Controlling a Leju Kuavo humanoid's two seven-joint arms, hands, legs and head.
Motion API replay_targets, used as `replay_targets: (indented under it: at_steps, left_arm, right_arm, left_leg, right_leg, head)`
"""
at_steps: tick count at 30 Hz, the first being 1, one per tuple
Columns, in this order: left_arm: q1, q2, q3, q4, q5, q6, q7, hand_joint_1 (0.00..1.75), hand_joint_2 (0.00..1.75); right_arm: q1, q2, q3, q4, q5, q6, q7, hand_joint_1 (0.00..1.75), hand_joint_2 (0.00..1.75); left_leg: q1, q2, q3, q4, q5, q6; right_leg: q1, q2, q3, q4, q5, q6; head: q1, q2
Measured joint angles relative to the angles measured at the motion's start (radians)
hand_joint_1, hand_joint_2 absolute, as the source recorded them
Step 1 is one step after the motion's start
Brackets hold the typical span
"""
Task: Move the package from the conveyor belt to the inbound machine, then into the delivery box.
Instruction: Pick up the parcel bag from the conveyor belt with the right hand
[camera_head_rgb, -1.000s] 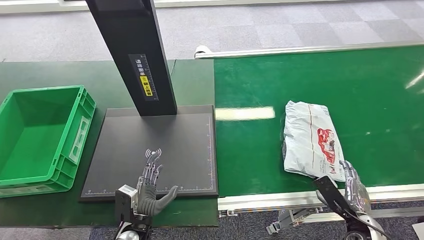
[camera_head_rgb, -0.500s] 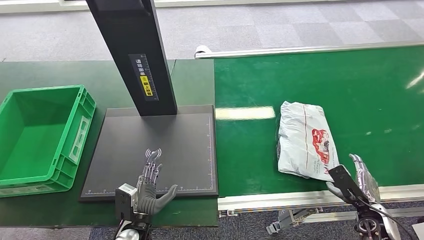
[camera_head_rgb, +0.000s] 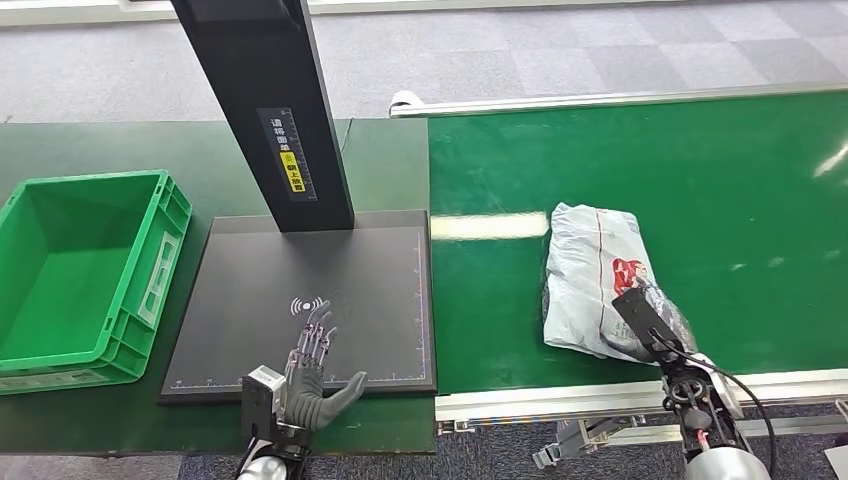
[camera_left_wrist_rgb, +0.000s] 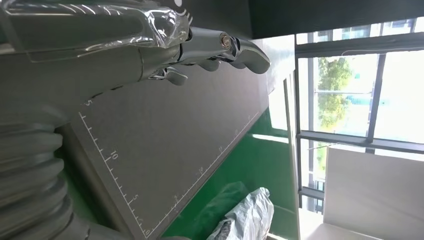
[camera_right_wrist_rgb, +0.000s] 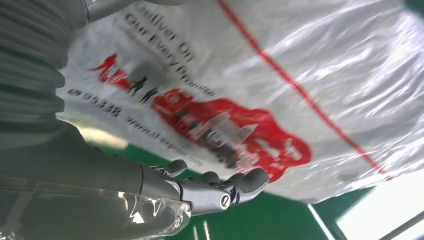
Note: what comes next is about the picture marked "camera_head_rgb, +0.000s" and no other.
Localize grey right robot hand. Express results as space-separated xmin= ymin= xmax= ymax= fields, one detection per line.
xmin=635 ymin=276 xmax=698 ymax=360

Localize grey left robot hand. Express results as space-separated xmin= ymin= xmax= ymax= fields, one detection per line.
xmin=283 ymin=301 xmax=369 ymax=433

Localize grey mailer package red print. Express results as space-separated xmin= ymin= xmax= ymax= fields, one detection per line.
xmin=541 ymin=202 xmax=697 ymax=364

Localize green conveyor belt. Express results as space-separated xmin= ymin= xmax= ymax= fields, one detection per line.
xmin=427 ymin=90 xmax=848 ymax=397

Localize white conveyor end cap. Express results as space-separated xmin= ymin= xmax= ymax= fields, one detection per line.
xmin=388 ymin=89 xmax=425 ymax=114

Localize pale grey board corner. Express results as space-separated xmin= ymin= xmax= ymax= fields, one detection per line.
xmin=823 ymin=433 xmax=848 ymax=480

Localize yellow black label sticker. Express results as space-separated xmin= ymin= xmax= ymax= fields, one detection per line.
xmin=256 ymin=107 xmax=318 ymax=203

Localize green plastic crate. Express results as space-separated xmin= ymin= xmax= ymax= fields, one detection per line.
xmin=0 ymin=170 xmax=193 ymax=397

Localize black scanner column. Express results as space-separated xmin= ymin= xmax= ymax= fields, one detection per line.
xmin=170 ymin=0 xmax=356 ymax=234

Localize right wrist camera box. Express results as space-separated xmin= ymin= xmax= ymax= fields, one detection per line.
xmin=611 ymin=286 xmax=687 ymax=366

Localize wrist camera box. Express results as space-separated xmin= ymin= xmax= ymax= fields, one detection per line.
xmin=611 ymin=286 xmax=687 ymax=366
xmin=240 ymin=365 xmax=287 ymax=442

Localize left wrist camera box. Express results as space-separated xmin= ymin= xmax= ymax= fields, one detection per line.
xmin=240 ymin=365 xmax=287 ymax=442

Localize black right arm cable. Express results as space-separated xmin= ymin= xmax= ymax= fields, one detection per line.
xmin=652 ymin=331 xmax=778 ymax=480

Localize black scanner base plate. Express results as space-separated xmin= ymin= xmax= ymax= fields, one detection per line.
xmin=157 ymin=209 xmax=439 ymax=407

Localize aluminium conveyor rail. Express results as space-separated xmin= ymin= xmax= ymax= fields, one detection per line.
xmin=388 ymin=82 xmax=848 ymax=119
xmin=434 ymin=367 xmax=848 ymax=442

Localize metal conveyor bracket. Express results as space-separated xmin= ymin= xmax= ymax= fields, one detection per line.
xmin=533 ymin=415 xmax=647 ymax=472

